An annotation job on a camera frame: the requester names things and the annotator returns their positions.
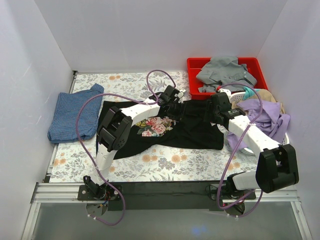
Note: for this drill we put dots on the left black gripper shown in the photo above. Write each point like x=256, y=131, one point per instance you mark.
x=178, y=111

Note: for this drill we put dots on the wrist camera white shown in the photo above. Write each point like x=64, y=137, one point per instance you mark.
x=222, y=90
x=179, y=97

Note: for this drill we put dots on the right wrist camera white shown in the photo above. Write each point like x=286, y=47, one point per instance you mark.
x=222, y=90

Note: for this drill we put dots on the beige garment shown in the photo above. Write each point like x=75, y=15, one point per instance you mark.
x=265, y=96

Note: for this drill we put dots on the floral patterned table mat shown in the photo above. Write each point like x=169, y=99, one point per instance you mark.
x=72, y=161

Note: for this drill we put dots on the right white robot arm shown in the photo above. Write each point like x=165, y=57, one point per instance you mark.
x=277, y=166

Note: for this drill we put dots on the lilac purple shirt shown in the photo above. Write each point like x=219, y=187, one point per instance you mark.
x=271, y=122

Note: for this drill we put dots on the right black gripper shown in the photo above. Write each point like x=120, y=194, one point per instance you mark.
x=210, y=115

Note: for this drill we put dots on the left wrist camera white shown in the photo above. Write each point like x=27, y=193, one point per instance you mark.
x=179, y=97

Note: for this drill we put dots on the red plastic bin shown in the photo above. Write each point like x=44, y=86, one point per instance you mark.
x=195, y=64

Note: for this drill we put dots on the blue checkered folded shirt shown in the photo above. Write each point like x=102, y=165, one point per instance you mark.
x=68, y=105

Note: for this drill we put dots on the teal garment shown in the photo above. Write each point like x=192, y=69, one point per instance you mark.
x=248, y=92

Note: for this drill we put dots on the aluminium frame rail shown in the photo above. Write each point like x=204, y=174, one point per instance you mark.
x=68, y=193

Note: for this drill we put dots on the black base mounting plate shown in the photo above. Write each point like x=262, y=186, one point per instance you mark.
x=153, y=195

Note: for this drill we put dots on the grey shirt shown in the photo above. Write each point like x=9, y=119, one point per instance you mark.
x=225, y=71

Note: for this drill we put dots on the white plastic laundry basket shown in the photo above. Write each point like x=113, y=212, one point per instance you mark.
x=239, y=96

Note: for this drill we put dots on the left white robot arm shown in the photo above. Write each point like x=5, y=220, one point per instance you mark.
x=113, y=133

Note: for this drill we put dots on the black floral print t-shirt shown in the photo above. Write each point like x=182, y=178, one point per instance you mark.
x=190, y=133

